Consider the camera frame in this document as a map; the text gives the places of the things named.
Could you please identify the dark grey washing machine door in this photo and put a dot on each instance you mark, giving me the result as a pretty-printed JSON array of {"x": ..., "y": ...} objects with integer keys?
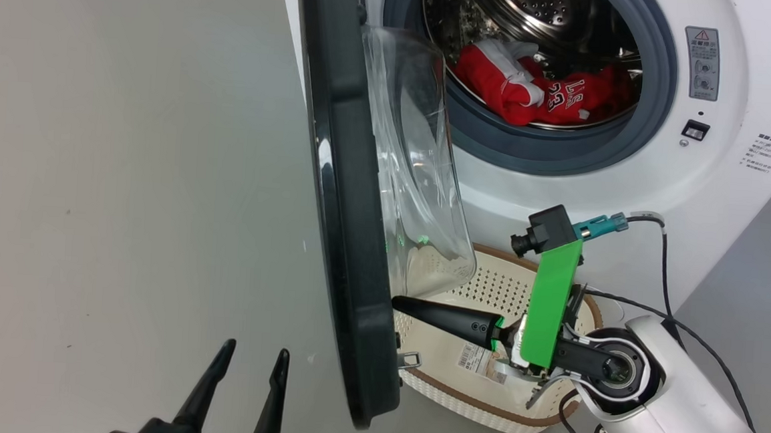
[{"x": 344, "y": 241}]

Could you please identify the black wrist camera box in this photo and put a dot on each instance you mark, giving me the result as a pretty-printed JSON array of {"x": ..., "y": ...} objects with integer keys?
[{"x": 549, "y": 228}]

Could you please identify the red basketball jersey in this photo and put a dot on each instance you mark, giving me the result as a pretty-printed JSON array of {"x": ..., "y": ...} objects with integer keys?
[{"x": 600, "y": 96}]

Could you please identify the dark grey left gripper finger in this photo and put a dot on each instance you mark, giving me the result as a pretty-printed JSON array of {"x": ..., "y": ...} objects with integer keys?
[
  {"x": 271, "y": 410},
  {"x": 214, "y": 383}
]

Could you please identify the black door latch slot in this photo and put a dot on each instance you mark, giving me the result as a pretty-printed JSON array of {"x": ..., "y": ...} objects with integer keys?
[{"x": 695, "y": 130}]

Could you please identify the grey warning sticker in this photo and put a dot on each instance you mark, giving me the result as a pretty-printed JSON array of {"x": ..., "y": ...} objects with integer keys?
[{"x": 701, "y": 62}]

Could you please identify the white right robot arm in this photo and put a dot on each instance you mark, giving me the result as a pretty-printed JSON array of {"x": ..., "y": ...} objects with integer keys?
[{"x": 681, "y": 409}]

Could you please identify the white front-load washing machine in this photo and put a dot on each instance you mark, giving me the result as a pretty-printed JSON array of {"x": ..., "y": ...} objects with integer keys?
[{"x": 695, "y": 195}]

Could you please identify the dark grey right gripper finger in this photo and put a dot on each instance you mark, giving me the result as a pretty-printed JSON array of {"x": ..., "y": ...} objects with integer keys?
[{"x": 446, "y": 317}]

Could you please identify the white barcode paper label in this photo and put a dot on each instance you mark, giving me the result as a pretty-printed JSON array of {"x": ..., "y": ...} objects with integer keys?
[{"x": 477, "y": 359}]

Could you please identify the cream perforated laundry basket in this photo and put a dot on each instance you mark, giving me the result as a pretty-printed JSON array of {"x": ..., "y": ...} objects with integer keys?
[{"x": 488, "y": 290}]

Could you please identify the steel washing machine drum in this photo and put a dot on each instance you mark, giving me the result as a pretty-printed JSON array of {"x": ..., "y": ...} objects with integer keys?
[{"x": 558, "y": 13}]

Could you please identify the white cloth garment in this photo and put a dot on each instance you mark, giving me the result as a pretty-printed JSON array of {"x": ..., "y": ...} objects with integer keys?
[{"x": 509, "y": 50}]

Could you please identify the printed text notice sticker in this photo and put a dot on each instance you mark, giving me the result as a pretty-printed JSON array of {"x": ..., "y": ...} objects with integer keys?
[{"x": 764, "y": 152}]

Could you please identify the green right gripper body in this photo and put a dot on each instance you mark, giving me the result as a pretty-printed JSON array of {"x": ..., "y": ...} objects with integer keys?
[{"x": 551, "y": 300}]

